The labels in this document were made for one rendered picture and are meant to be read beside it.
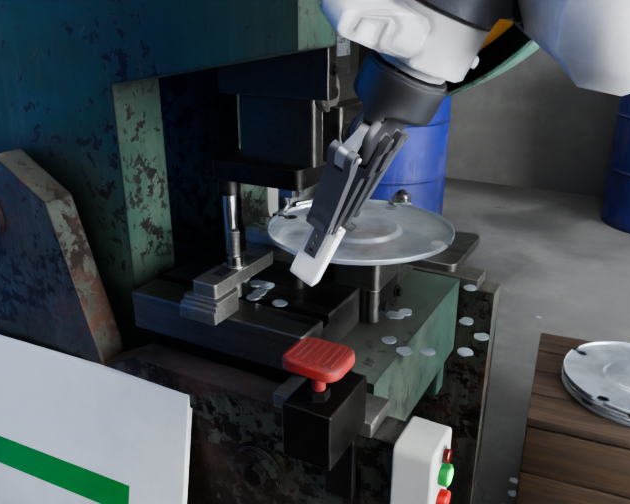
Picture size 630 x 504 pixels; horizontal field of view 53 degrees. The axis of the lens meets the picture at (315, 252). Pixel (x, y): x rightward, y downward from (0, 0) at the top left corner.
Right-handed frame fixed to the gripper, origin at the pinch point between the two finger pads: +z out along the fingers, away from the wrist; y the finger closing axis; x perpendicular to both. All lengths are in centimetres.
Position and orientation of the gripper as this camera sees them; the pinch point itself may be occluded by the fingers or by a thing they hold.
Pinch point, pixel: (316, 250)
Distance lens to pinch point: 63.0
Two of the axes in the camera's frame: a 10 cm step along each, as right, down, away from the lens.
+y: 4.9, -3.1, 8.2
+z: -3.9, 7.6, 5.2
